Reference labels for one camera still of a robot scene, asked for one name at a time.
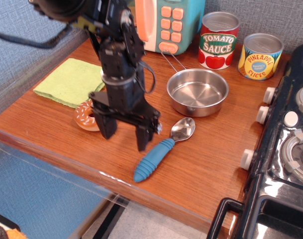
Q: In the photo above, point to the blue handled metal spoon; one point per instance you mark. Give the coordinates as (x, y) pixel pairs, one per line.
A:
(181, 130)

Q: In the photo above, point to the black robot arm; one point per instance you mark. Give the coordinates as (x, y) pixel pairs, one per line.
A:
(113, 35)

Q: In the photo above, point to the black toy stove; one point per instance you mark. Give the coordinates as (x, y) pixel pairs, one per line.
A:
(273, 194)

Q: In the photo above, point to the pineapple slices toy can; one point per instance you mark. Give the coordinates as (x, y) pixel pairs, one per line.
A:
(260, 56)

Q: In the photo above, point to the tomato sauce toy can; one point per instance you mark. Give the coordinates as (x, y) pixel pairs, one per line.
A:
(218, 38)

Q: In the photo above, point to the small steel pan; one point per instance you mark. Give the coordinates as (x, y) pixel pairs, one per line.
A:
(196, 92)

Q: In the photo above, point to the green folded cloth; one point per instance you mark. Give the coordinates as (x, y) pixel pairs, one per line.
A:
(71, 83)

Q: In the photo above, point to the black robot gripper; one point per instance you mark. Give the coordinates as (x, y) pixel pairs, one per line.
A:
(124, 100)

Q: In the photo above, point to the orange plush toy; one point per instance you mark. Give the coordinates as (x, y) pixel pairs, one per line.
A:
(15, 234)

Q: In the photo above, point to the toy frosted sprinkle donut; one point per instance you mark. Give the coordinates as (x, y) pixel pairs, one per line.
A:
(83, 116)

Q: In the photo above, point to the teal toy microwave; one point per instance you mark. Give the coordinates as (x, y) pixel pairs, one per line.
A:
(167, 25)

